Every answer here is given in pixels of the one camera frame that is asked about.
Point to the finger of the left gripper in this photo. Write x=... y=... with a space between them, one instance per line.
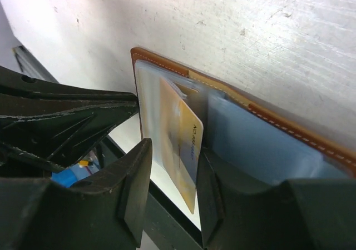
x=53 y=135
x=19 y=85

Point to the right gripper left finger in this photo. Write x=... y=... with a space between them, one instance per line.
x=103 y=211

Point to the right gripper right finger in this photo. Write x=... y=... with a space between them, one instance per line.
x=238 y=211

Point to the brown leather card holder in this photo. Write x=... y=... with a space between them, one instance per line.
x=256 y=140

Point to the gold card from bin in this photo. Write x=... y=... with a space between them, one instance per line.
x=181 y=138

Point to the blue box in background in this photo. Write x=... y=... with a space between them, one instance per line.
x=74 y=174

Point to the aluminium table frame rail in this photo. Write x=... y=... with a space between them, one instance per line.
x=30 y=66

